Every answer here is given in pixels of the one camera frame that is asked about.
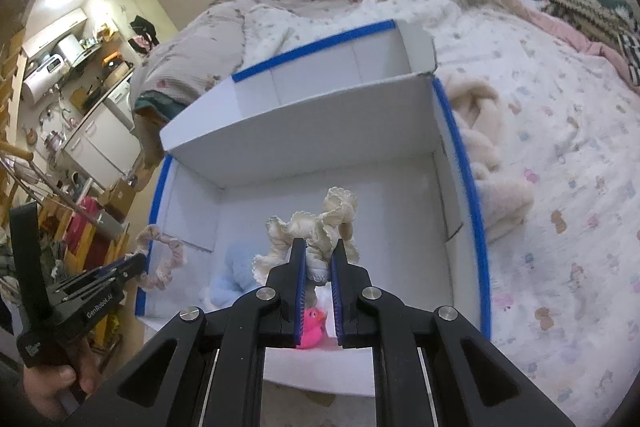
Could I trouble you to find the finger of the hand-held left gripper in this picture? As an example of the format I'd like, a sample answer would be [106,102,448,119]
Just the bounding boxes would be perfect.
[97,253,149,285]

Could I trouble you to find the beige pink scrunchie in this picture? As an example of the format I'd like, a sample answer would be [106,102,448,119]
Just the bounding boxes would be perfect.
[134,224,187,292]

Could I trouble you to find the person's left hand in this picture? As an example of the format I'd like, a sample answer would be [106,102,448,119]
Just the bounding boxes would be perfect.
[20,336,105,423]

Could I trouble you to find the hanging black pink clothes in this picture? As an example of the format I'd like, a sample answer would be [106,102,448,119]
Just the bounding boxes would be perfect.
[129,16,162,56]

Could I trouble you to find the white washing machine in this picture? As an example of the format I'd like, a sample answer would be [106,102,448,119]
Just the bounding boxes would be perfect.
[102,77,137,130]

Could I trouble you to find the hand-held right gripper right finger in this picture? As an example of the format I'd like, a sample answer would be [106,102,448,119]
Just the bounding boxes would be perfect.
[331,239,577,427]

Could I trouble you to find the white water heater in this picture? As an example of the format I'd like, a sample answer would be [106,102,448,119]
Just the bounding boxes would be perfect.
[21,54,70,104]

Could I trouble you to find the teal bed footboard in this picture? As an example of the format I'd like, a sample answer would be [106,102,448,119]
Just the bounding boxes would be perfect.
[132,91,187,164]

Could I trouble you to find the white printed bed blanket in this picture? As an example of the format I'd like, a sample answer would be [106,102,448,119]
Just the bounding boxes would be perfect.
[235,0,640,427]

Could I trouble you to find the cream plush toy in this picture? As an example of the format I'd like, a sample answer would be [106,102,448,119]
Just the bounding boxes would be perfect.
[442,69,537,244]

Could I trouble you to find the white wall cabinet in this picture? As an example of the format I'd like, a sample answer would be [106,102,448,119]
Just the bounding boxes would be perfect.
[22,7,92,58]

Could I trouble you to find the yellow wooden shelf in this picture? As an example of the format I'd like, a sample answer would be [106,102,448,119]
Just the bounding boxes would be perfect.
[30,192,126,353]

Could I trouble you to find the metal drying rack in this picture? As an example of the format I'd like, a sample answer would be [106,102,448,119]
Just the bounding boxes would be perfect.
[0,147,121,238]

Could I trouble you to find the pink duck toy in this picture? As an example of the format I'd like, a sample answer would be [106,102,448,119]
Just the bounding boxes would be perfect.
[295,306,329,350]

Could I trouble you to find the black white striped garment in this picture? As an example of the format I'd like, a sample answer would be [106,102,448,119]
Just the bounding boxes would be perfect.
[582,0,640,86]

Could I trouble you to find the cream lace scrunchie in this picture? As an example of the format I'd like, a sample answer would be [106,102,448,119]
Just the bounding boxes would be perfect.
[251,187,362,286]

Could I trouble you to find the white base cabinet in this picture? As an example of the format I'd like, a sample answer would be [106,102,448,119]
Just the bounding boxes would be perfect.
[55,106,144,194]

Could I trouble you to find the wooden staircase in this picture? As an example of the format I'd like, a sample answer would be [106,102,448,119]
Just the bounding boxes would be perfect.
[0,27,32,168]

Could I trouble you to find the red bag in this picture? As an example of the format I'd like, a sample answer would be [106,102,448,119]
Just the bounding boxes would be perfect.
[65,197,109,259]

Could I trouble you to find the light blue plush toy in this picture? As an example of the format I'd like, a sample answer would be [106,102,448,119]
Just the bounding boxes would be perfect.
[200,241,267,309]

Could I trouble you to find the blue cardboard box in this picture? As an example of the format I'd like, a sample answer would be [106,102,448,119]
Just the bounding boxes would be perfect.
[134,19,494,400]

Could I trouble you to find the patterned knit sweater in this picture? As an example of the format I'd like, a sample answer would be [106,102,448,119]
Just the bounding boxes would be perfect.
[541,0,627,44]

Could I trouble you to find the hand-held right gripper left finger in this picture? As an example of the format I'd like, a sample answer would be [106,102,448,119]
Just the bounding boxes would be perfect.
[65,237,309,427]

